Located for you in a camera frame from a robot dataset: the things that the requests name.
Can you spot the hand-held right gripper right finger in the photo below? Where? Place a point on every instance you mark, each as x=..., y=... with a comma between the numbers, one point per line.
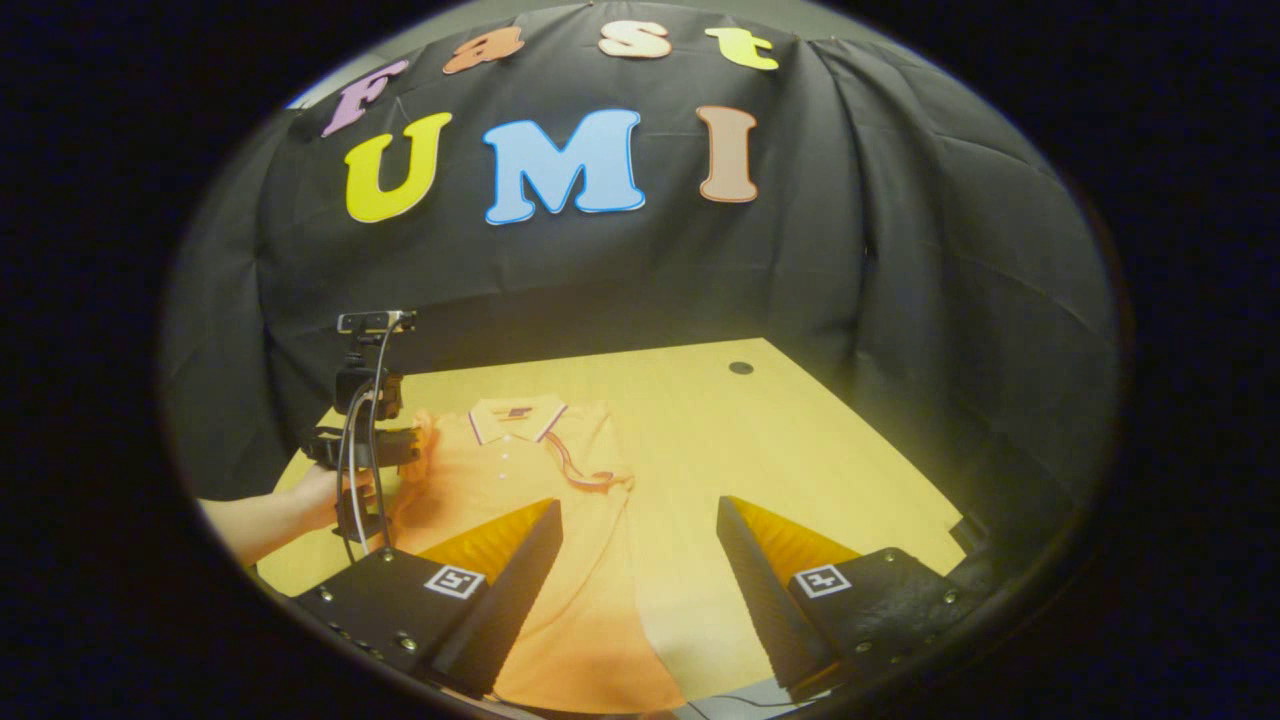
x=765, y=615

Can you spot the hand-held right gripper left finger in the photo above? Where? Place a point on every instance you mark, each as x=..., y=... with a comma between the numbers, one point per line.
x=515, y=610

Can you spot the orange T-shirt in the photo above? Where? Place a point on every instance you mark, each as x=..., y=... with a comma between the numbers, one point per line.
x=480, y=480

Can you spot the black backdrop cloth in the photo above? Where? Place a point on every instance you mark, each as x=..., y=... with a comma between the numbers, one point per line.
x=900, y=250

